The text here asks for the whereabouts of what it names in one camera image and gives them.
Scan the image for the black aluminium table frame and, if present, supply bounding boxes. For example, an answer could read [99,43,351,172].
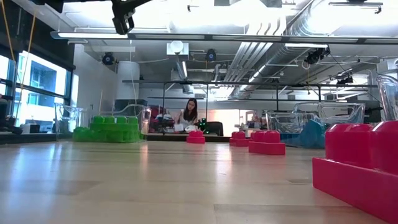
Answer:
[0,132,233,144]

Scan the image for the black metal frame station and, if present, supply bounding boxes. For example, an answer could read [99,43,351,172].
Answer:
[122,79,379,122]

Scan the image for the blue two-stud block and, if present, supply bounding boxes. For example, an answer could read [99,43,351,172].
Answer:
[295,119,326,149]

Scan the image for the silver ventilation ducts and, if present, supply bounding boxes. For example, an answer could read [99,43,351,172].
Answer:
[223,9,312,100]

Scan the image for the green two-stud block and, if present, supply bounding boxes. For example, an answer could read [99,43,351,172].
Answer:
[73,126,94,143]

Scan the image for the person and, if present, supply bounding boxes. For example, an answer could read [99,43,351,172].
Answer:
[177,98,200,133]

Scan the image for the blue four-stud block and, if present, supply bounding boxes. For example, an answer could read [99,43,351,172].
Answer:
[279,133,299,147]

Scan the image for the black office chair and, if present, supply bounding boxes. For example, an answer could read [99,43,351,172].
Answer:
[205,121,224,137]

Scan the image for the white cylindrical column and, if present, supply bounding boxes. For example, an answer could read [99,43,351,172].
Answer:
[116,60,141,101]

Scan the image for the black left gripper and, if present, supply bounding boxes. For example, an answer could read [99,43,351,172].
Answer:
[111,0,153,35]

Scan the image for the red two-stud block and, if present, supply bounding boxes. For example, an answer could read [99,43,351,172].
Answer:
[248,129,287,156]
[186,130,206,144]
[229,131,250,147]
[312,120,398,224]

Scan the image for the overhead bar with light strip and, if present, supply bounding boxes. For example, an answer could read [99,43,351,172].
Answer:
[49,30,398,45]

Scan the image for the clear plastic bin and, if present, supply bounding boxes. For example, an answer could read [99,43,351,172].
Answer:
[375,73,398,123]
[54,102,152,144]
[266,101,366,149]

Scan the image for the white square ceiling fixture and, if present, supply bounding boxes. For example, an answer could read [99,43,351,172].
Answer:
[166,40,190,56]

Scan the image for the black ceiling-mounted device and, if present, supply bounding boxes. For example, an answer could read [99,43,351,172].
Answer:
[303,47,331,65]

